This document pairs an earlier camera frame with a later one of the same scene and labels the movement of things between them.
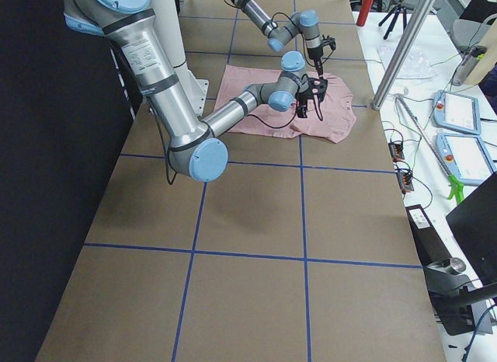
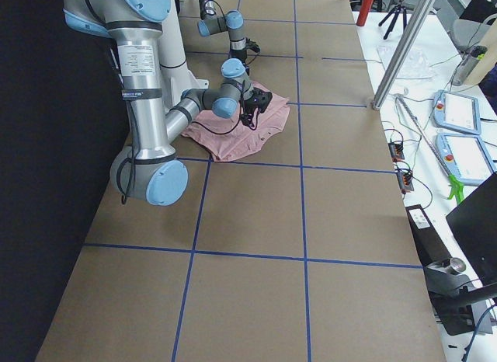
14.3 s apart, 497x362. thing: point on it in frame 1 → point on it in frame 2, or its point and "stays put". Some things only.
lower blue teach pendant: (465, 157) stays put
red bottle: (366, 7) stays put
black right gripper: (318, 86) → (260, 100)
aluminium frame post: (421, 15) stays put
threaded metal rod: (400, 96) stays put
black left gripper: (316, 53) → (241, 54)
